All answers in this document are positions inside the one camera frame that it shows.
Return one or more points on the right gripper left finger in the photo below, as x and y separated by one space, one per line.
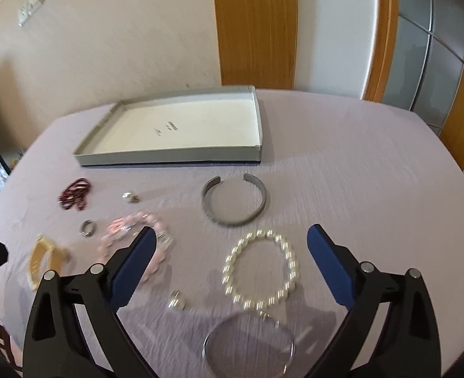
54 342

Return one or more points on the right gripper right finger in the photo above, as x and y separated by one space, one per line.
408 345

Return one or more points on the cream yellow wristwatch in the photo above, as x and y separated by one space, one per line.
46 255

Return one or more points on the small silver stud earring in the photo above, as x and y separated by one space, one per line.
177 301

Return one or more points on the thin silver bangle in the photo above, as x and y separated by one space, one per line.
249 344

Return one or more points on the grey cardboard tray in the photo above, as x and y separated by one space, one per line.
218 125

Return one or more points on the white wall socket plate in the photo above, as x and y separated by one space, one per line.
28 9

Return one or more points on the wooden frame glass door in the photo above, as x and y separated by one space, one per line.
418 65

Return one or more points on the orange wooden wall panel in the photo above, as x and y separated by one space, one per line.
257 42

